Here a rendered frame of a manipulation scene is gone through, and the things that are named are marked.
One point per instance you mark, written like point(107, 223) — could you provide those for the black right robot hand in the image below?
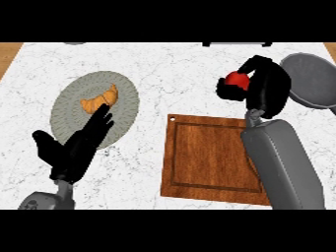
point(270, 88)

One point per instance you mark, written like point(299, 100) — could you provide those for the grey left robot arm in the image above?
point(49, 198)

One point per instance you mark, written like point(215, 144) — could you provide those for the golden croissant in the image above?
point(101, 100)

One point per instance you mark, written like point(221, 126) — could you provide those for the brown wooden cutting board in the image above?
point(209, 157)

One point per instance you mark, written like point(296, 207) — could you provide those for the grey round plate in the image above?
point(85, 111)

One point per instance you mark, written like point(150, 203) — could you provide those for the red tomato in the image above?
point(237, 80)

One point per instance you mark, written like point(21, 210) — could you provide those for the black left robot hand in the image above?
point(77, 147)

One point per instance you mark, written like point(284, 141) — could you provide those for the grey frying pan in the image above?
point(316, 82)

